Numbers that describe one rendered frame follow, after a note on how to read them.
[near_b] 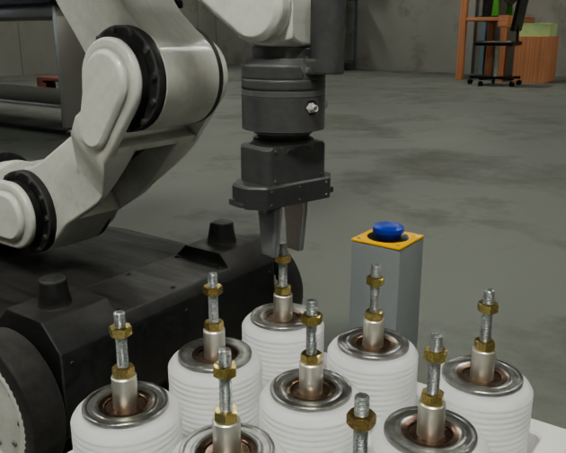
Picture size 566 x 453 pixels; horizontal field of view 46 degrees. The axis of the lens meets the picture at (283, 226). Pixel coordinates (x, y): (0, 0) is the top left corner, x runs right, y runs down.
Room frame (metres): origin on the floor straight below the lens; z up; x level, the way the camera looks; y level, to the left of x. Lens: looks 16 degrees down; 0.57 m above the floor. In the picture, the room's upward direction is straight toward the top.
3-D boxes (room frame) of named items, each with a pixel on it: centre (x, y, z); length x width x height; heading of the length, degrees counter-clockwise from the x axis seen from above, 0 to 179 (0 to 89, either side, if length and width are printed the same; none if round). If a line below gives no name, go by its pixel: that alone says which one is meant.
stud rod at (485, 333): (0.58, -0.19, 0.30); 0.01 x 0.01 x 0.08
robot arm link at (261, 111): (0.72, 0.00, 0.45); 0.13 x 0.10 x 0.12; 130
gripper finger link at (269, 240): (0.70, 0.02, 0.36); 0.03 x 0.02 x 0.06; 40
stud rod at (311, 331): (0.55, -0.03, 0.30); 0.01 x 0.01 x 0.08
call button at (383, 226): (0.83, -0.14, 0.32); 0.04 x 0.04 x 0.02
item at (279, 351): (0.72, 0.00, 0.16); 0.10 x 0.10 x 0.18
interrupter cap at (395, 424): (0.48, -0.12, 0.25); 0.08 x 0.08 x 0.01
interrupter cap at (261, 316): (0.72, 0.00, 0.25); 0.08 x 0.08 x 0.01
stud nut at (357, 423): (0.39, -0.05, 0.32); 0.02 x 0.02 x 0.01; 28
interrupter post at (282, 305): (0.72, 0.00, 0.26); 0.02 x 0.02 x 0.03
